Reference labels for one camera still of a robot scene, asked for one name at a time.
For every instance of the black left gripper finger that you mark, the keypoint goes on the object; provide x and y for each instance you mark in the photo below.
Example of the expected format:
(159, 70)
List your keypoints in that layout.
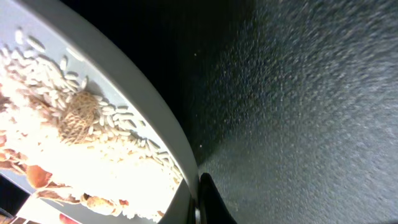
(211, 208)

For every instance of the grey plate with food scraps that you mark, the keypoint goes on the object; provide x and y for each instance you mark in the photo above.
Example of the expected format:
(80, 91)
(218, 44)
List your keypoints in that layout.
(113, 74)

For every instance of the round black serving tray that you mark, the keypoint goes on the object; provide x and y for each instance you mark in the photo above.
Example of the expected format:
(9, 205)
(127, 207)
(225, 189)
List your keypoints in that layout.
(290, 106)

